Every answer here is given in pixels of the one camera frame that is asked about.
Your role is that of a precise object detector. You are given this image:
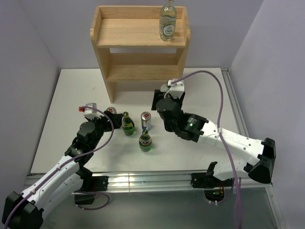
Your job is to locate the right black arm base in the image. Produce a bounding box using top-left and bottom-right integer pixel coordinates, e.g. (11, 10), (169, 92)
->
(190, 171), (241, 205)

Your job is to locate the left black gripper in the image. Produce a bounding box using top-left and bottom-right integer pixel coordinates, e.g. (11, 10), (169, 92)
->
(87, 110), (122, 149)

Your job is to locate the silver can centre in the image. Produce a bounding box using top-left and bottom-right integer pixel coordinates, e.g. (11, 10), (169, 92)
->
(141, 112), (152, 131)

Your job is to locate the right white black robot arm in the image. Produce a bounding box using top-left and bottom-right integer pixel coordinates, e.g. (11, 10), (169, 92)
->
(152, 90), (276, 188)

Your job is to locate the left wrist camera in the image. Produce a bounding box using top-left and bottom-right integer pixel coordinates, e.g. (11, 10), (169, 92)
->
(79, 103), (99, 120)

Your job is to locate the silver blue can left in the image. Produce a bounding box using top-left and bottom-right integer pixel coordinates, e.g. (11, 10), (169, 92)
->
(106, 106), (117, 114)

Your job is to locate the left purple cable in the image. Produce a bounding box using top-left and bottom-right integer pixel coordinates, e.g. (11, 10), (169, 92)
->
(4, 106), (114, 229)

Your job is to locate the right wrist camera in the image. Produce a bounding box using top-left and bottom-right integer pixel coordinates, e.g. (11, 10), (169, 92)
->
(160, 79), (184, 99)

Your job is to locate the green Perrier bottle yellow label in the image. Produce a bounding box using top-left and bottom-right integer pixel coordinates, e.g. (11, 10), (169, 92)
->
(122, 111), (135, 136)

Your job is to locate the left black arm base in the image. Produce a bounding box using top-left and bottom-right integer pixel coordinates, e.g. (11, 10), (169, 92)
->
(74, 176), (110, 210)

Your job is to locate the wooden three-tier shelf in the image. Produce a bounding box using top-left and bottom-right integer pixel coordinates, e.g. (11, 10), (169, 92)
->
(90, 5), (191, 103)

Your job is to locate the aluminium frame rail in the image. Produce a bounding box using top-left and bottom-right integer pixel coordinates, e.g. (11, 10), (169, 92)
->
(25, 68), (286, 229)

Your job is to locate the clear glass bottle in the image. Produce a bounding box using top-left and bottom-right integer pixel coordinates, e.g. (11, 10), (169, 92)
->
(159, 0), (177, 41)

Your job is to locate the green Perrier bottle red label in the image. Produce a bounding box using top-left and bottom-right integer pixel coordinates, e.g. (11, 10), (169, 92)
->
(139, 129), (153, 152)

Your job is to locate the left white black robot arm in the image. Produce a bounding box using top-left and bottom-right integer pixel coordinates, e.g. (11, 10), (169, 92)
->
(2, 106), (123, 229)

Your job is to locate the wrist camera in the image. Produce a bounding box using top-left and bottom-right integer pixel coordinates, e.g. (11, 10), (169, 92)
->
(160, 79), (184, 99)
(79, 103), (99, 120)

